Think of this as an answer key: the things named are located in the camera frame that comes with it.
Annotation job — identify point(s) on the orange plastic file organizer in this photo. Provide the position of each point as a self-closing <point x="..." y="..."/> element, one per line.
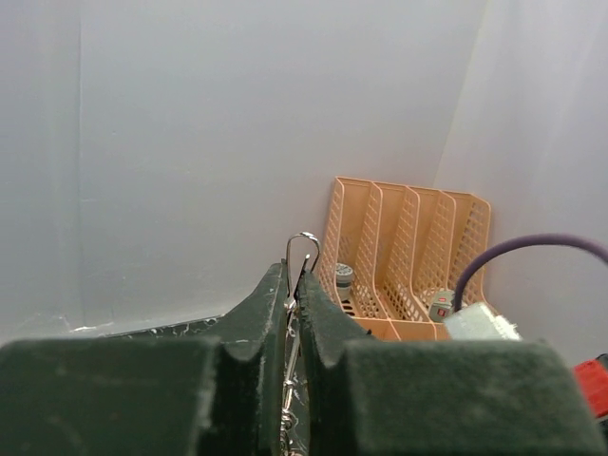
<point x="405" y="244"/>

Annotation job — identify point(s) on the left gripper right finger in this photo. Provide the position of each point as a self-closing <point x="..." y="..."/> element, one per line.
<point x="374" y="397"/>

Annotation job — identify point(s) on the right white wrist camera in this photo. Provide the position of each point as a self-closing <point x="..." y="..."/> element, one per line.
<point x="477" y="322"/>

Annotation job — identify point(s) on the large silver keyring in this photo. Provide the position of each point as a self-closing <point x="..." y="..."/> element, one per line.
<point x="292" y="307"/>

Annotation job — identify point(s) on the white grey packaged item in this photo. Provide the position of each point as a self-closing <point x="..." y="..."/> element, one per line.
<point x="441" y="306"/>

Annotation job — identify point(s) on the small round grey jar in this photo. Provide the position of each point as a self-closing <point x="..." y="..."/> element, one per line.
<point x="344" y="276"/>

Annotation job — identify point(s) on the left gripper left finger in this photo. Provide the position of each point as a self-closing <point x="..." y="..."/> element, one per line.
<point x="184" y="391"/>

